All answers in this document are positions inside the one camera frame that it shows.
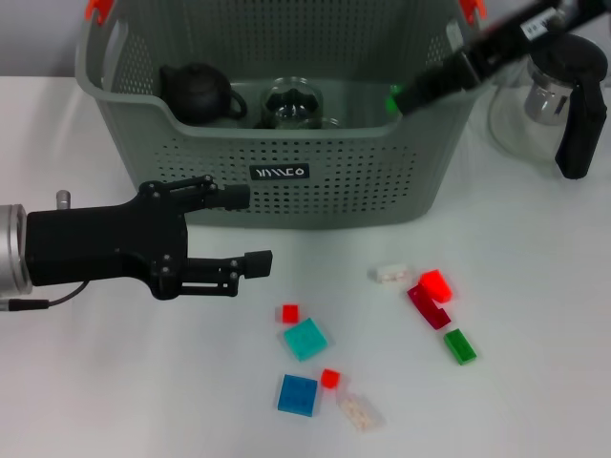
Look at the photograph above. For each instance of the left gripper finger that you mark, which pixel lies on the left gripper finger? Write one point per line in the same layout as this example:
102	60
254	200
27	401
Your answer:
210	274
234	198

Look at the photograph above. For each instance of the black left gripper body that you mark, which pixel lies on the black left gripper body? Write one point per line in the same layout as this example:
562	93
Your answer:
105	243

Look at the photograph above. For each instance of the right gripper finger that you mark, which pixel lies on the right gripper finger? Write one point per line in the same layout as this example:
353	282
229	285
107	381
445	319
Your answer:
434	86

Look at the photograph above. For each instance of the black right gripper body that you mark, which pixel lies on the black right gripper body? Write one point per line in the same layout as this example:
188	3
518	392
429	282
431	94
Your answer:
506	43

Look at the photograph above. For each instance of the green stepped brick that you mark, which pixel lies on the green stepped brick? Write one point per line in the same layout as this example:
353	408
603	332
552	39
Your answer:
391	102

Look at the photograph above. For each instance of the glass teacup with black sleeve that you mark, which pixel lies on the glass teacup with black sleeve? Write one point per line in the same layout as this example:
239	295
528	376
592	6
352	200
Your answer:
291	105
329	123

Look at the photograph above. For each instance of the small white brick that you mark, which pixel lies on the small white brick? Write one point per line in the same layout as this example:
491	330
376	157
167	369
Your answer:
389	274

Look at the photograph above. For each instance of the bright red brick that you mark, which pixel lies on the bright red brick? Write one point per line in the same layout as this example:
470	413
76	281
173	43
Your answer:
435	286

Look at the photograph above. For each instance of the grey-green perforated storage bin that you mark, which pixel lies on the grey-green perforated storage bin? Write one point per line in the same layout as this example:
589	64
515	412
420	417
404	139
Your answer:
358	181

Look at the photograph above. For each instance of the small red square brick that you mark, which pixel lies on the small red square brick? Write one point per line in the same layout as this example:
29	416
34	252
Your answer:
289	314

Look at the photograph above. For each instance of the dark clay teapot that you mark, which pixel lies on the dark clay teapot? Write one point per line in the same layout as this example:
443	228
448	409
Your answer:
195	93

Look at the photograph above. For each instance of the teal square brick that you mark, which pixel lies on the teal square brick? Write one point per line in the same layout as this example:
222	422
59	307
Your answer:
305	339

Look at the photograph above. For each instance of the blue four-stud brick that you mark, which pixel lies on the blue four-stud brick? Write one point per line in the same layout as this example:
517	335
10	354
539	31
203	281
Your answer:
297	395

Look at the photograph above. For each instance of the small red sloped brick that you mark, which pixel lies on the small red sloped brick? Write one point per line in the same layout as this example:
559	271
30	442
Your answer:
330	378

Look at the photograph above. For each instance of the long clear white brick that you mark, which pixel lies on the long clear white brick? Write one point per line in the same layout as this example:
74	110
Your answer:
360	410

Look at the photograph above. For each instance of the dark red translucent brick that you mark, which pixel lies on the dark red translucent brick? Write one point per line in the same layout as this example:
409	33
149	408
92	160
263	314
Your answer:
429	312

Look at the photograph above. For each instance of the green rectangular brick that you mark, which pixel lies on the green rectangular brick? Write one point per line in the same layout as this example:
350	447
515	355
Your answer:
459	347

